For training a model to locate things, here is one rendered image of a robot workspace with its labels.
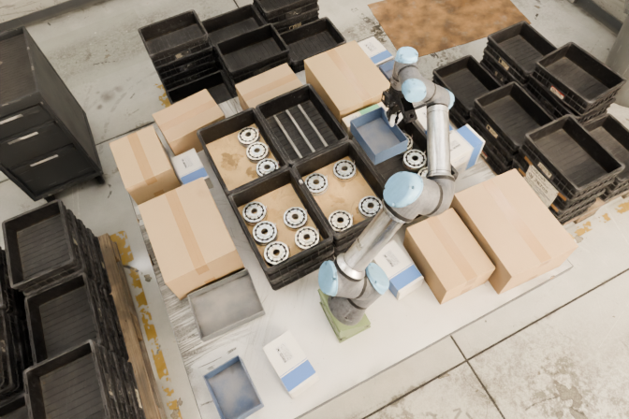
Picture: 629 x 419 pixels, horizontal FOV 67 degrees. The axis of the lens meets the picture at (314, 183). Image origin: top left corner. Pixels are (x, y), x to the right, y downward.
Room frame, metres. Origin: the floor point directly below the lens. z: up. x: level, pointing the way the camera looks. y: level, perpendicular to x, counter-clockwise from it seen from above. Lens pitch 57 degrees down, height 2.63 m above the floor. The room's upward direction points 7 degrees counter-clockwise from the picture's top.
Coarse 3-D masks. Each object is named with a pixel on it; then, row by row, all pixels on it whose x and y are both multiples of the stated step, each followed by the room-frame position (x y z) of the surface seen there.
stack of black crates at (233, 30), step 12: (228, 12) 2.88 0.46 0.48; (240, 12) 2.91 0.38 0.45; (252, 12) 2.93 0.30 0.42; (204, 24) 2.82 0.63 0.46; (216, 24) 2.84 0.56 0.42; (228, 24) 2.87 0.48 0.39; (240, 24) 2.87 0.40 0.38; (252, 24) 2.85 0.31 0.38; (264, 24) 2.71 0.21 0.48; (216, 36) 2.77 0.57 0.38; (228, 36) 2.75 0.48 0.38; (216, 60) 2.55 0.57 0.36
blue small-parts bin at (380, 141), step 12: (384, 108) 1.28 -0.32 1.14; (360, 120) 1.25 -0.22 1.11; (372, 120) 1.27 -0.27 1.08; (384, 120) 1.26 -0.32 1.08; (360, 132) 1.22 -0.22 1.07; (372, 132) 1.22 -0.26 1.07; (384, 132) 1.21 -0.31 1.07; (396, 132) 1.18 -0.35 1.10; (360, 144) 1.16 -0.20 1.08; (372, 144) 1.15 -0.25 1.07; (384, 144) 1.15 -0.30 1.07; (396, 144) 1.09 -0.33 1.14; (372, 156) 1.07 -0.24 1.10; (384, 156) 1.07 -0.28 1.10
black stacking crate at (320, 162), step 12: (348, 144) 1.29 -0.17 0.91; (324, 156) 1.24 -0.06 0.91; (336, 156) 1.26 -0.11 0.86; (348, 156) 1.28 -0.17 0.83; (300, 168) 1.20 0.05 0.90; (312, 168) 1.22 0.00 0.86; (360, 168) 1.19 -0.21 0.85; (372, 180) 1.10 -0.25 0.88; (360, 228) 0.88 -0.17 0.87; (336, 240) 0.84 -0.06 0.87; (348, 240) 0.86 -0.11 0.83
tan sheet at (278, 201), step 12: (276, 192) 1.13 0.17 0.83; (288, 192) 1.12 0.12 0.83; (264, 204) 1.08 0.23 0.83; (276, 204) 1.07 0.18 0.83; (288, 204) 1.06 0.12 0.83; (300, 204) 1.06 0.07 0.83; (276, 216) 1.01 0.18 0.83; (252, 228) 0.96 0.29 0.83; (276, 240) 0.89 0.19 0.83; (288, 240) 0.89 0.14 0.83
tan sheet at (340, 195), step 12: (324, 168) 1.23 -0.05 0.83; (336, 180) 1.16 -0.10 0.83; (360, 180) 1.14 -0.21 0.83; (336, 192) 1.10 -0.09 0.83; (348, 192) 1.09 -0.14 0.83; (360, 192) 1.08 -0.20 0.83; (372, 192) 1.07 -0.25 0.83; (324, 204) 1.04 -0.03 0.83; (336, 204) 1.03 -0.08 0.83; (348, 204) 1.03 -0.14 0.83; (360, 216) 0.96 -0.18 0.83
